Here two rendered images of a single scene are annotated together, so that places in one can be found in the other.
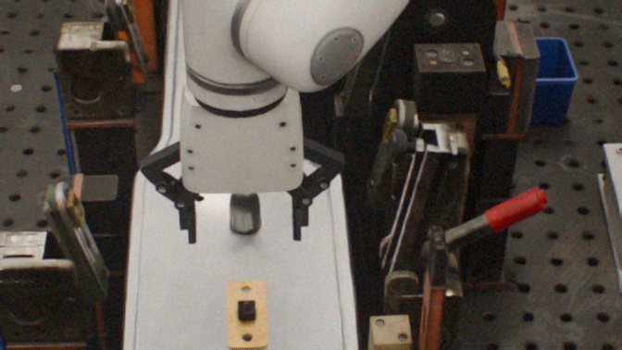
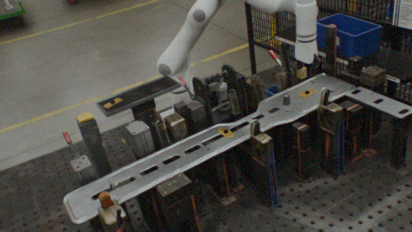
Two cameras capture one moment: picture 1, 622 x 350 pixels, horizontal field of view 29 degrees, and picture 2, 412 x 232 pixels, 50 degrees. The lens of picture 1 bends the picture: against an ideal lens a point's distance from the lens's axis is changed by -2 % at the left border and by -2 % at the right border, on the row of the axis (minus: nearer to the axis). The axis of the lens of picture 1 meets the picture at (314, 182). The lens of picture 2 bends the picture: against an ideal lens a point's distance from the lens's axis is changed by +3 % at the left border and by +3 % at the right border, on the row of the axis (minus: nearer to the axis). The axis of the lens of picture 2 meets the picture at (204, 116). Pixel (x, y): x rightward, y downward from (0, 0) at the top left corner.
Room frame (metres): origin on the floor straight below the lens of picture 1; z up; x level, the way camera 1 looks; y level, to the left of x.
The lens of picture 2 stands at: (1.90, 1.48, 2.04)
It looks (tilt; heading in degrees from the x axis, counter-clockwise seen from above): 31 degrees down; 248
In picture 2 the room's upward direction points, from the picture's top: 10 degrees counter-clockwise
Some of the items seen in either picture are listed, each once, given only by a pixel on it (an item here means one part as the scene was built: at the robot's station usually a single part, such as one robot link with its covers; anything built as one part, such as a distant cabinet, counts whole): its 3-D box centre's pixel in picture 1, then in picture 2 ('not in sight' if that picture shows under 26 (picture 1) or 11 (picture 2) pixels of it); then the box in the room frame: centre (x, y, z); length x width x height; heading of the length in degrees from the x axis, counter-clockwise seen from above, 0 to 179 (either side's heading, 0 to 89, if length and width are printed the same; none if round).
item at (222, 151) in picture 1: (241, 129); (306, 48); (0.77, 0.06, 1.23); 0.10 x 0.07 x 0.11; 94
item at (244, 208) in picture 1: (244, 210); (286, 100); (0.90, 0.07, 1.02); 0.03 x 0.03 x 0.07
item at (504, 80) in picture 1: (498, 56); not in sight; (1.07, -0.20, 1.09); 0.10 x 0.01 x 0.01; 4
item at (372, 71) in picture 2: not in sight; (371, 103); (0.50, 0.17, 0.88); 0.08 x 0.08 x 0.36; 4
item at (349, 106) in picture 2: not in sight; (349, 131); (0.69, 0.24, 0.84); 0.11 x 0.10 x 0.28; 94
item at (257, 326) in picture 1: (246, 310); (307, 92); (0.78, 0.06, 1.01); 0.08 x 0.04 x 0.01; 4
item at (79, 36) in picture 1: (106, 144); (264, 169); (1.17, 0.26, 0.87); 0.12 x 0.09 x 0.35; 94
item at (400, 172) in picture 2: not in sight; (399, 142); (0.60, 0.43, 0.84); 0.11 x 0.06 x 0.29; 94
